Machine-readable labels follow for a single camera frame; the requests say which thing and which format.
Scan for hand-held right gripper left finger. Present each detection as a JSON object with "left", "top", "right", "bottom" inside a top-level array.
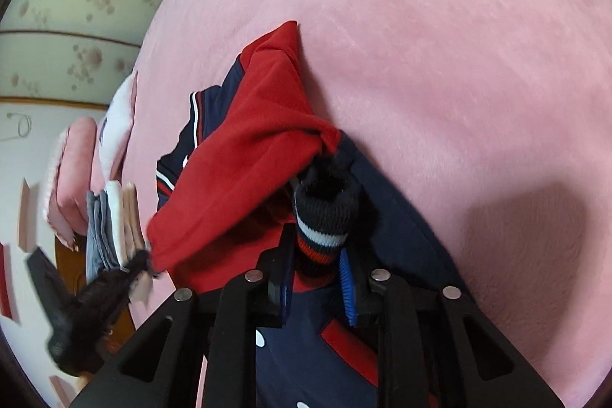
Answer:
[{"left": 72, "top": 224, "right": 296, "bottom": 408}]

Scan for folded pink towel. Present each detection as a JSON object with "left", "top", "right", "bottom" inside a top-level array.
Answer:
[{"left": 42, "top": 116, "right": 105, "bottom": 248}]

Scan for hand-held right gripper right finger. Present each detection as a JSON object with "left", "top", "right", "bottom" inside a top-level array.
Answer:
[{"left": 339, "top": 252, "right": 565, "bottom": 408}]

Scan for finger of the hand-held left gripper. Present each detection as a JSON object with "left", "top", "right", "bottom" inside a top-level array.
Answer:
[{"left": 76, "top": 248, "right": 161, "bottom": 318}]

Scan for cream floral wardrobe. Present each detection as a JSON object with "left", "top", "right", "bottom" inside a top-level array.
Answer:
[{"left": 0, "top": 0, "right": 179, "bottom": 112}]

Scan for stack of folded clothes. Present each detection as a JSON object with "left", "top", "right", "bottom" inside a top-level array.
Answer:
[{"left": 85, "top": 181, "right": 155, "bottom": 306}]

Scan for white cloth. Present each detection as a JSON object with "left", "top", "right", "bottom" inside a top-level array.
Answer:
[{"left": 97, "top": 72, "right": 139, "bottom": 186}]

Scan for pink fleece blanket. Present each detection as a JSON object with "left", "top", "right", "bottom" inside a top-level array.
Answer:
[{"left": 110, "top": 0, "right": 612, "bottom": 408}]

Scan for red and navy jacket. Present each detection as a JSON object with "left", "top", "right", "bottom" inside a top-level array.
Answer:
[{"left": 146, "top": 20, "right": 472, "bottom": 408}]

